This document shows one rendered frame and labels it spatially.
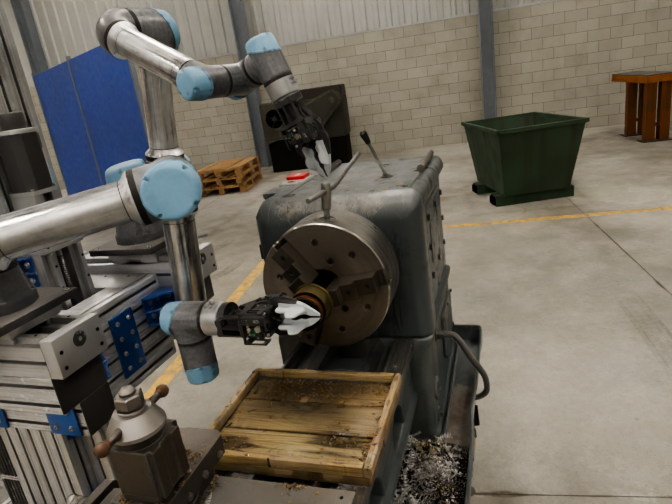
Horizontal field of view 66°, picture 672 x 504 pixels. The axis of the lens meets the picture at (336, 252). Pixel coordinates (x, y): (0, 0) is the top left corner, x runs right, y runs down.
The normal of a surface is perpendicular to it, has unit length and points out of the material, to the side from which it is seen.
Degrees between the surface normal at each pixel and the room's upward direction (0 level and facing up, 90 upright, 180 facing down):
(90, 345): 90
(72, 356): 90
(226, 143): 90
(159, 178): 89
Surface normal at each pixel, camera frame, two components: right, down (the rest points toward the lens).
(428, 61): -0.17, 0.33
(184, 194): 0.41, 0.22
